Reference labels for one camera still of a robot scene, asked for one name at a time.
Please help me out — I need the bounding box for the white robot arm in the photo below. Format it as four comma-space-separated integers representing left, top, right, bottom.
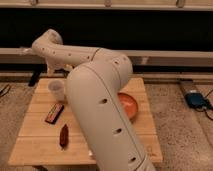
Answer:
32, 29, 156, 171

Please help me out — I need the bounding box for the black table leg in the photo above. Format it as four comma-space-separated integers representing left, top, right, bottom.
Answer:
28, 66, 42, 87

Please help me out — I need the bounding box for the orange round bowl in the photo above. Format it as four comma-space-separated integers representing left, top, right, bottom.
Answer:
118, 93, 138, 120

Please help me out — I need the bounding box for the blue device on floor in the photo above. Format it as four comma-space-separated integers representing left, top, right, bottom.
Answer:
184, 93, 206, 108

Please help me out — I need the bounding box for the black cable on floor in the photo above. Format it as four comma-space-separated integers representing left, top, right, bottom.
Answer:
195, 88, 213, 121

